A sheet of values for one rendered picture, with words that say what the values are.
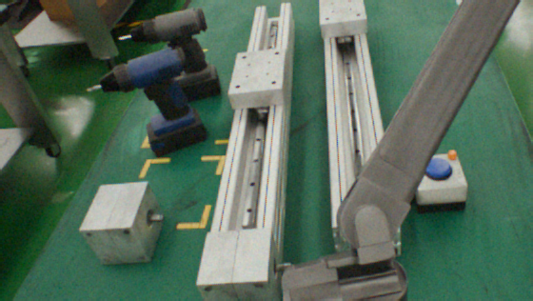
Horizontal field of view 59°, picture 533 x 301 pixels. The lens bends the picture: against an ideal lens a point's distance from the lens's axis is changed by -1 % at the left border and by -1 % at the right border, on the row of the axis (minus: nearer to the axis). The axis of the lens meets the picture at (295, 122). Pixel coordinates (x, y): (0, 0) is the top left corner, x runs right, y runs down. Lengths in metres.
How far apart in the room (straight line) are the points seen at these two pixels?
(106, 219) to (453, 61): 0.59
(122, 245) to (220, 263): 0.21
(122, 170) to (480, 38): 0.79
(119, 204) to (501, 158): 0.69
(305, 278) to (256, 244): 0.22
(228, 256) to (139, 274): 0.21
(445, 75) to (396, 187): 0.13
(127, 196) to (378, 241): 0.51
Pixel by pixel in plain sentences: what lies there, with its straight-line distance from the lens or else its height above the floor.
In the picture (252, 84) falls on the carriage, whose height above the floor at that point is 0.90.
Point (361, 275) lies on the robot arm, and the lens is 0.50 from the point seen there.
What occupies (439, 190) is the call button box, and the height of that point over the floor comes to 0.83.
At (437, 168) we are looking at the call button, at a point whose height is 0.85.
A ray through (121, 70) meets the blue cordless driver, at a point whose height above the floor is 0.99.
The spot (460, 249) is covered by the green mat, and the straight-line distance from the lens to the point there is 0.81.
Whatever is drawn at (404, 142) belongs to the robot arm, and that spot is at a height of 1.09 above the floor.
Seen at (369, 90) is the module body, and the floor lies 0.86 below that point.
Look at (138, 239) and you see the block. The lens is 0.84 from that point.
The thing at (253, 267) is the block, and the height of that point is 0.87.
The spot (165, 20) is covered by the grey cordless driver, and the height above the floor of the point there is 0.99.
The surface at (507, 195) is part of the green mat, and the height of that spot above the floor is 0.78.
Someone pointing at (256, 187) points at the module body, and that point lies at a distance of 0.84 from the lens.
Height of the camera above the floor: 1.43
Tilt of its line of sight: 38 degrees down
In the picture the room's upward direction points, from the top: 11 degrees counter-clockwise
